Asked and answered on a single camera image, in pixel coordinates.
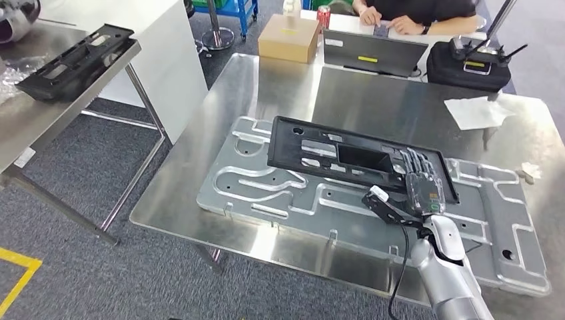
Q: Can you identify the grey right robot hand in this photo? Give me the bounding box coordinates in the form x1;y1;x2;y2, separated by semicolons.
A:
399;147;446;218

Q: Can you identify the black plastic bracket part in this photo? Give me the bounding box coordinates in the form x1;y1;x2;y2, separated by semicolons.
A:
15;24;142;103
267;115;460;205

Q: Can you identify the stainless steel workbench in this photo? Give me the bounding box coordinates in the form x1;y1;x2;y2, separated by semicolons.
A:
129;53;565;320

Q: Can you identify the chrome curved part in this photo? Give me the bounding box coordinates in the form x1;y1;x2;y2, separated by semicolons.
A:
0;0;41;44

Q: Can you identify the stamped metal panel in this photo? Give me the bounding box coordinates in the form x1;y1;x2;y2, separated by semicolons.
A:
196;115;552;297

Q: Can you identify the white paper sheet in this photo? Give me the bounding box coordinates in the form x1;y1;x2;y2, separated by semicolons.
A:
443;96;516;131

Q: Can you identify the small white scrap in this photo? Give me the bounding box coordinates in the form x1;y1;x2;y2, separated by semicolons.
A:
516;162;542;184

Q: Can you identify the black carry bag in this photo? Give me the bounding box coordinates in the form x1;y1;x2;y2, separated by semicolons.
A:
426;41;512;93

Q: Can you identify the black remote controller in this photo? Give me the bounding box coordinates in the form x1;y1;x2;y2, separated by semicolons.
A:
449;36;528;76

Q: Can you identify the grey laptop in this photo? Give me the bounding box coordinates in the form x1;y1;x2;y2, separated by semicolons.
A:
322;28;429;78

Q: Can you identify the person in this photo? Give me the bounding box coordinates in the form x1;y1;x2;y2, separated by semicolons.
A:
328;0;478;37

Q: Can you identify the grey metal pole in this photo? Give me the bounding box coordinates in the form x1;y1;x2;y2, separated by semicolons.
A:
485;0;518;43

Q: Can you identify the red drink can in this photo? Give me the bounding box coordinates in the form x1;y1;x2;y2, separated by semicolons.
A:
316;5;332;29

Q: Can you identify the brown cardboard box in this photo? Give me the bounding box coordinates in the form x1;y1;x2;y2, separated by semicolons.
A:
258;14;321;65

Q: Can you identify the blue metal cart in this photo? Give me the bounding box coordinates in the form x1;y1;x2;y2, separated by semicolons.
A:
192;0;260;41

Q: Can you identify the white cabinet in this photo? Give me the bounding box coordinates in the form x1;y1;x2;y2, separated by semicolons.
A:
39;0;209;146

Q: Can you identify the stainless steel table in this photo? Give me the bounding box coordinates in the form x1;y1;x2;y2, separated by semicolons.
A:
0;19;173;247

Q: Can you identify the clear plastic sheet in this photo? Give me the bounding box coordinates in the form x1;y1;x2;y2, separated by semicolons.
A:
0;55;43;105

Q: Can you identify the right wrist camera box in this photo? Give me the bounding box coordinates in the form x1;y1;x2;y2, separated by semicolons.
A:
362;185;422;228

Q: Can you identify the black cable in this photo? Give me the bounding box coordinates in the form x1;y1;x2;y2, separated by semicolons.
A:
388;225;411;320

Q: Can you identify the chrome stanchion post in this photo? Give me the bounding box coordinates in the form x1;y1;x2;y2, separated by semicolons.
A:
201;0;236;51

